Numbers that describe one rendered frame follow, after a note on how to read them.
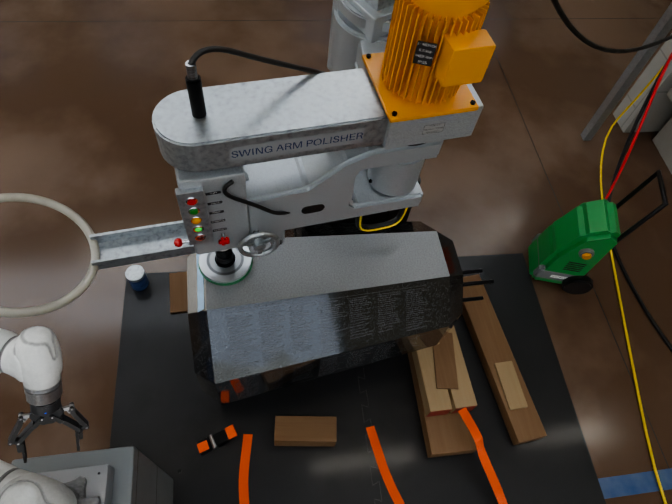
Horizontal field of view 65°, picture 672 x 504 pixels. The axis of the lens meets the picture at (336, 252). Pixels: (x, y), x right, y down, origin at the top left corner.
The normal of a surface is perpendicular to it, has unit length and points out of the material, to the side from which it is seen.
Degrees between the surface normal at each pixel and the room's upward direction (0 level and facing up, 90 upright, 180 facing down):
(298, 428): 0
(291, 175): 4
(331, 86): 0
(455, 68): 90
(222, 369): 45
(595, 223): 34
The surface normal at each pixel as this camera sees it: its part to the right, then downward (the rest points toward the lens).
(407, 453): 0.09, -0.51
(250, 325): 0.20, 0.24
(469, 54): 0.27, 0.84
